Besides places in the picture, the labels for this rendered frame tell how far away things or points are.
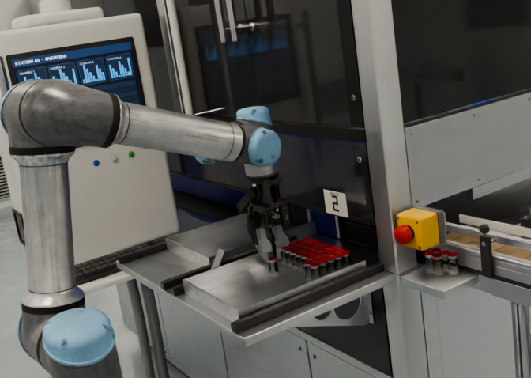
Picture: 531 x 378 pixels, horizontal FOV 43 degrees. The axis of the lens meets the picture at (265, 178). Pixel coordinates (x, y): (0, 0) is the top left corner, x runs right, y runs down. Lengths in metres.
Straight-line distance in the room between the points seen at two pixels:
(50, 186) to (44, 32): 0.96
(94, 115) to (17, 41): 1.02
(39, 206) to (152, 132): 0.25
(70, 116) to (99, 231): 1.13
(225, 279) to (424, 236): 0.50
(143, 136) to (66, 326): 0.35
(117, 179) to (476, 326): 1.18
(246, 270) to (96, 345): 0.59
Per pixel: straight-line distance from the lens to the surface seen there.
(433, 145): 1.59
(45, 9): 2.25
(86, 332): 1.22
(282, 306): 1.44
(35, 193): 1.29
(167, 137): 1.23
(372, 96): 1.48
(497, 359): 1.92
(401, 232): 1.46
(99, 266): 2.13
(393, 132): 1.50
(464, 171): 1.67
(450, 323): 1.74
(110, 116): 1.17
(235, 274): 1.69
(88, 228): 2.25
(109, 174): 2.25
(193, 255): 1.82
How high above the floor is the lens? 1.48
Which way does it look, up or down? 13 degrees down
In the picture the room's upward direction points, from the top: 8 degrees counter-clockwise
